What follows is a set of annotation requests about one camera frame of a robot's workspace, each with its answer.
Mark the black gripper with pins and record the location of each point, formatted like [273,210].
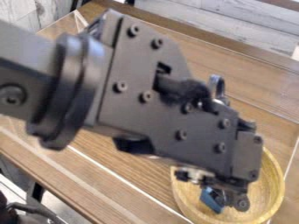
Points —
[234,183]

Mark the blue rectangular block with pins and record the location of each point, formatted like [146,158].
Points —
[213,199]

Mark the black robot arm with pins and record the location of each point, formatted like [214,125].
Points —
[118,80]

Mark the brown wooden bowl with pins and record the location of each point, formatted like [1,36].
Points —
[266,195]

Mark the clear acrylic enclosure wall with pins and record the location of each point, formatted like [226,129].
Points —
[119,188]

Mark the black metal table frame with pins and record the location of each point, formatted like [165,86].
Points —
[34,200]

